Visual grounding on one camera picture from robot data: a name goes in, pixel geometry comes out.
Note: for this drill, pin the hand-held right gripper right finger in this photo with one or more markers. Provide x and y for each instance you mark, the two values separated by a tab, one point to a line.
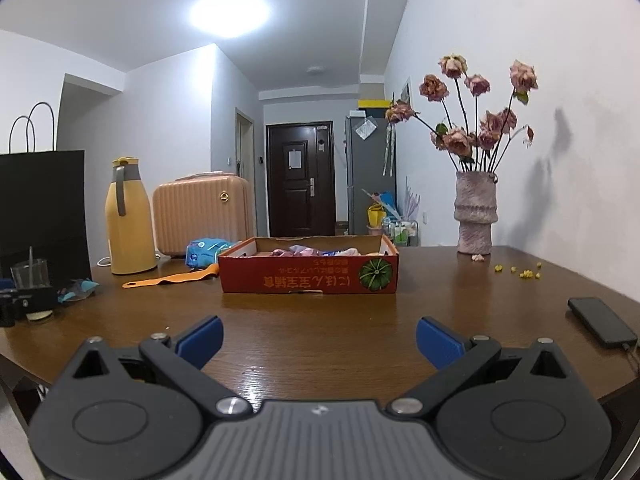
440	342

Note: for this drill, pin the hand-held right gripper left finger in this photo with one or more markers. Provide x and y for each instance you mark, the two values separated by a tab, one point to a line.
200	341

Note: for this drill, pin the red cardboard box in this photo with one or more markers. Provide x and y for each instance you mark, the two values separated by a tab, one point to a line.
290	277

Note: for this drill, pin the pink satin pouch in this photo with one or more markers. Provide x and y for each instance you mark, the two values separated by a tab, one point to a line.
277	253

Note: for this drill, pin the white and yellow plush sheep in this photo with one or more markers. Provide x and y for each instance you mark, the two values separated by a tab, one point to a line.
350	251

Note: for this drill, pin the purple cloth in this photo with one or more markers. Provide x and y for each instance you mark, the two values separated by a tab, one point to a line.
302	249

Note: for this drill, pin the blue printed bag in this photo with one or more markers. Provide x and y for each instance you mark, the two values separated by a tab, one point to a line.
205	251

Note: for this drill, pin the scattered yellow petal bits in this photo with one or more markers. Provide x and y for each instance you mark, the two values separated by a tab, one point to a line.
525	274

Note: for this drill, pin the peach ribbed suitcase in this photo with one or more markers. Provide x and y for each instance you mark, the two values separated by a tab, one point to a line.
200	215

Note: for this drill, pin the teal wrapper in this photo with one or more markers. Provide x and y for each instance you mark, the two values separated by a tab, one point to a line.
82	287

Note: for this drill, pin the pink ceramic vase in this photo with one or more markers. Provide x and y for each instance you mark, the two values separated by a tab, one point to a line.
475	215

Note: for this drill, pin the yellow thermos jug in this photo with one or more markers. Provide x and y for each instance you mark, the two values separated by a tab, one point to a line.
132	225

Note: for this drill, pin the yellow bag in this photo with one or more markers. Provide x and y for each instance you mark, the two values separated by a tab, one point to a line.
376	216

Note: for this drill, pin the lilac wrapping paper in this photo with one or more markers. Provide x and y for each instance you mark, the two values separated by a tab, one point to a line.
411	200

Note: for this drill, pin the black smartphone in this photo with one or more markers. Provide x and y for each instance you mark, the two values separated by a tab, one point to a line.
600	320

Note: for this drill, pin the dark brown entrance door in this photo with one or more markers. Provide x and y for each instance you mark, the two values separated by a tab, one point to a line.
300	200

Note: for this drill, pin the black device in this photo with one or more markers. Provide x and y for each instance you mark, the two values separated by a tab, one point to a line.
30	302

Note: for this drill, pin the grey refrigerator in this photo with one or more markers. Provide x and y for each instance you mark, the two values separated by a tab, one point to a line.
367	175

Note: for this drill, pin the clear drinking glass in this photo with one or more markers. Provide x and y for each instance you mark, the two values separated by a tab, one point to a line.
30	272

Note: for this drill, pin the hanging folded umbrella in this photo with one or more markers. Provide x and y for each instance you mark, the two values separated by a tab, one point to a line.
388	150

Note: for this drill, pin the light interior door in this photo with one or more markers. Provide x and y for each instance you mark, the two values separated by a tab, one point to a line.
245	145

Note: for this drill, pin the dried pink roses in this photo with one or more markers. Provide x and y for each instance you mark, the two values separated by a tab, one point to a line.
457	141

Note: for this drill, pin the black paper bag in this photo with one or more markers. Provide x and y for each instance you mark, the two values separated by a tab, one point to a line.
42	205

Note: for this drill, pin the clear plastic bag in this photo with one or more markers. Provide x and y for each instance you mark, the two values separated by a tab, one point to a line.
365	128

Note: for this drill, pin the yellow box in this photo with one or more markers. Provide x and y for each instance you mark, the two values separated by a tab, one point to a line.
375	104

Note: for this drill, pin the small hallway ceiling light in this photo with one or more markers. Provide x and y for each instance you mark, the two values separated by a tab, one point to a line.
316	69

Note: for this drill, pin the round ceiling light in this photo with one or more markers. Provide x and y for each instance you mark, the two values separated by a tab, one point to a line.
230	14

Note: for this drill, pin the wall picture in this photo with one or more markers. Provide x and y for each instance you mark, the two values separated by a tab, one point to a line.
406	95

